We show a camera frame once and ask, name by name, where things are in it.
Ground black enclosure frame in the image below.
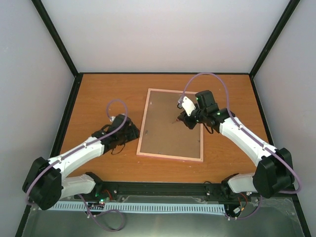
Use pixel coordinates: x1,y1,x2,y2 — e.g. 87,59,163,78
14,0,312,237

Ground pink wooden picture frame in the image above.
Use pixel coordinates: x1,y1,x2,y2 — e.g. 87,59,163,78
136,88,205,164

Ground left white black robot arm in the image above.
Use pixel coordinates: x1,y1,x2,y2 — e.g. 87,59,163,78
22,114,140,210

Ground light blue slotted cable duct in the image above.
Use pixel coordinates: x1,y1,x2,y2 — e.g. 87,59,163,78
51,202,227,215

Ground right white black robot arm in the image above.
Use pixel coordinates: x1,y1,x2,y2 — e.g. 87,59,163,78
177,90,295,198

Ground black mounting rail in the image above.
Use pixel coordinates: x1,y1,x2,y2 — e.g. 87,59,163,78
82,182,259,202

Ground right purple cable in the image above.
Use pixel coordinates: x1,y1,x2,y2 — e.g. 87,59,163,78
181,72,303,221

